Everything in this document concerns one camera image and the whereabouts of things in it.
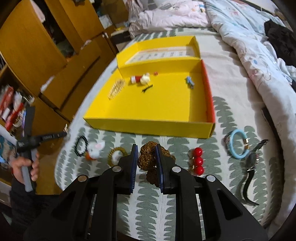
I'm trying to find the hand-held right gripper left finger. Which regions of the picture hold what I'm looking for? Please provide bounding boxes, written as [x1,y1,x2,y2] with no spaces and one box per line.
[23,144,139,241]

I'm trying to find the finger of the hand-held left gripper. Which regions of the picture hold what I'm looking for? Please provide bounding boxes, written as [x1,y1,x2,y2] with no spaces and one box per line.
[35,131,68,143]

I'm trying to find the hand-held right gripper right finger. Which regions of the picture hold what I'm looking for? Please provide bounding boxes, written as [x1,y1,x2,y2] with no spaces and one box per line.
[155,144,269,241]

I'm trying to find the brown seed bead bracelet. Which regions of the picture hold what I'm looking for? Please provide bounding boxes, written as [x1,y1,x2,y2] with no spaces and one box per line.
[137,141,176,186]

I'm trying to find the brown coil hair tie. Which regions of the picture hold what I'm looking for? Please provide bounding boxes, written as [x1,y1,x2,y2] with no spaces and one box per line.
[108,146,128,166]

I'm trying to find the black bead bracelet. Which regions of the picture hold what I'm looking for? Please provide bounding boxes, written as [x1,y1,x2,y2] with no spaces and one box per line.
[74,136,88,158]

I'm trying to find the red bead hair stick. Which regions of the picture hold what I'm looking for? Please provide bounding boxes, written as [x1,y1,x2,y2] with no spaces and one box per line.
[188,147,205,174]

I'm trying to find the white plush rabbit hair tie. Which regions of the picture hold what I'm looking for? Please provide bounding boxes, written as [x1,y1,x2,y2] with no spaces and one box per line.
[84,141,105,161]

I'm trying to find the yellow cardboard box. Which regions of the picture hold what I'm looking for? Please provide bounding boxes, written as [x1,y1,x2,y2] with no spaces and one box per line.
[83,35,216,139]

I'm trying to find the light blue bangle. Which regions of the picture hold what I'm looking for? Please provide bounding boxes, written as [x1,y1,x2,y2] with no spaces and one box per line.
[224,129,251,159]

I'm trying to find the black strap wristwatch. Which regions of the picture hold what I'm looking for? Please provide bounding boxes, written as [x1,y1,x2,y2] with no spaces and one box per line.
[242,139,270,206]

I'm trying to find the person's left forearm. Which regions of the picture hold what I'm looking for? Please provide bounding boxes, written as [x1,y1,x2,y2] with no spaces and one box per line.
[9,178,49,234]

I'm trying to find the person's left hand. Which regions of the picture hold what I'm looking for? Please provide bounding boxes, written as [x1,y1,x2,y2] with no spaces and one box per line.
[11,153,40,183]

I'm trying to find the red and white packets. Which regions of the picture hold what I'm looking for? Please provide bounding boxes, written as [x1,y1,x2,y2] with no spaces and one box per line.
[0,85,30,132]

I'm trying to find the clear plastic hair clip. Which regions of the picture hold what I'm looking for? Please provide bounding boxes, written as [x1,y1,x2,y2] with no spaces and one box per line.
[107,78,125,100]

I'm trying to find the red white plush doll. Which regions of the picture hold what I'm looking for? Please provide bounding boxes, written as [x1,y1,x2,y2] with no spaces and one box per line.
[130,72,151,85]

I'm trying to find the wooden wardrobe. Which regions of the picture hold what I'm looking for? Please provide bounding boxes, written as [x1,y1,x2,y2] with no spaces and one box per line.
[0,0,130,144]

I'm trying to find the dark nightstand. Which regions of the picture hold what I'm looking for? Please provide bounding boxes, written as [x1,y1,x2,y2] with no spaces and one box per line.
[110,23,132,45]

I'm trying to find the white blue printed box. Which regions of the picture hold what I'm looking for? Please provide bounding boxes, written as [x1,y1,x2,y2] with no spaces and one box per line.
[100,14,113,29]

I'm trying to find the pink cartoon quilt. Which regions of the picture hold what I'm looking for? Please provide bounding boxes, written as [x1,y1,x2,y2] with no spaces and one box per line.
[128,0,212,36]

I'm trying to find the light blue cartoon quilt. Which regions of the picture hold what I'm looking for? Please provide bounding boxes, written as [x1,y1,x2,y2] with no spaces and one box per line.
[205,0,296,144]

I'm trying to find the black clothing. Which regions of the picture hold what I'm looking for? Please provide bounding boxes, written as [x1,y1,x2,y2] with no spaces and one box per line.
[264,20,296,67]

